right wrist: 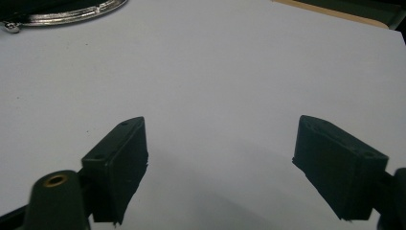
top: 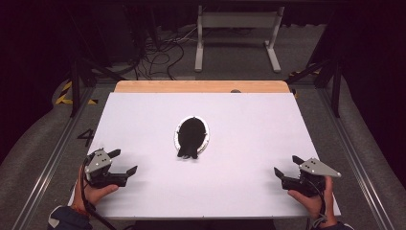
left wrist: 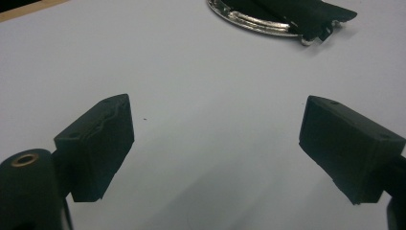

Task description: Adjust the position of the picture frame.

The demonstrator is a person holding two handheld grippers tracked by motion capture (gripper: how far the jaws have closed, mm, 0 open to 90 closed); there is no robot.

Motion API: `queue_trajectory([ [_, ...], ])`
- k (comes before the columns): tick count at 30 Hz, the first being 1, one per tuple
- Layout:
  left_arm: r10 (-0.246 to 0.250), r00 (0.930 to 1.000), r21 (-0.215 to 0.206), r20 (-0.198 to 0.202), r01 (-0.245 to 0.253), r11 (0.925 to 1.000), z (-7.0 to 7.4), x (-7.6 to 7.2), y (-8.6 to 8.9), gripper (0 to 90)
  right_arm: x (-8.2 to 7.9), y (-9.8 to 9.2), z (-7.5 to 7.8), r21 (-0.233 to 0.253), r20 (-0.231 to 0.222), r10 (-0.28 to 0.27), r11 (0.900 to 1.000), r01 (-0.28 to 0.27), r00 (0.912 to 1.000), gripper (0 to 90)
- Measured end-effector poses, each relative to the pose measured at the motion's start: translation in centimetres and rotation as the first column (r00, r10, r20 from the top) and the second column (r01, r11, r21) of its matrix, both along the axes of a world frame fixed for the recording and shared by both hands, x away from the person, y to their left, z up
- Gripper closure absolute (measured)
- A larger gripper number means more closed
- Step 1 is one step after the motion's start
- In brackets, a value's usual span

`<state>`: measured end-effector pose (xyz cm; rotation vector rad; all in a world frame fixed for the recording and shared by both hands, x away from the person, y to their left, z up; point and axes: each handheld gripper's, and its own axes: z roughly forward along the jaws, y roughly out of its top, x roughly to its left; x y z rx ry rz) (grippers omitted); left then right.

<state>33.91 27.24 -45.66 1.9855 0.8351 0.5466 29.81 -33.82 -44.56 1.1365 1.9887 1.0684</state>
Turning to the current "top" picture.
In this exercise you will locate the white metal stand frame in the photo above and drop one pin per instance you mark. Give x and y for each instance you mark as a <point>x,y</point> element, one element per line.
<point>238,19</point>

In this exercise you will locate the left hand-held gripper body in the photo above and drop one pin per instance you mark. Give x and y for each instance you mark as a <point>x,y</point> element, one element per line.
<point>98,162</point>

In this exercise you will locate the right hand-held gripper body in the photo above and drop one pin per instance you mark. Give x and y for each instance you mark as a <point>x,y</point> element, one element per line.
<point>314,168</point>

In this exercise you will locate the dark round table grommet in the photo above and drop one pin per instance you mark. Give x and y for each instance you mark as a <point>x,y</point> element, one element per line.
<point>235,91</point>

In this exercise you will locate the oval beaded-rim stand mirror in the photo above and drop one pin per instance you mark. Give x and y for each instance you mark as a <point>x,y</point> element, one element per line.
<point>191,134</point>

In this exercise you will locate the aluminium floor rail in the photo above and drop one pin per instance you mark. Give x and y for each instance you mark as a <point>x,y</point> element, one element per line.
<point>354,159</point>
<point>48,166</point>

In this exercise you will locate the yellow black floor tape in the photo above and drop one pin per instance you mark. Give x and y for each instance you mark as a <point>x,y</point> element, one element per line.
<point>65,92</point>
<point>298,73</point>

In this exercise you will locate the person's left hand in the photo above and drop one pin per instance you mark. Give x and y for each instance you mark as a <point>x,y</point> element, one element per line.
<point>93,194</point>

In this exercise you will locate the person's right hand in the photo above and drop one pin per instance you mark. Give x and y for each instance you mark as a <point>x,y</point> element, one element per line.
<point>311,205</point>

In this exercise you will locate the wooden table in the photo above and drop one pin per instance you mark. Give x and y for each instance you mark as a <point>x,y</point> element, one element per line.
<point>191,86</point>

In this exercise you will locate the black metal stand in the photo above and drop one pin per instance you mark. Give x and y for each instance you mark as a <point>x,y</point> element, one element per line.
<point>335,92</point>
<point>75,86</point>

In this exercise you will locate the white board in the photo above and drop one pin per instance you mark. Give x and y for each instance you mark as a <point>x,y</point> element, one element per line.
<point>249,143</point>

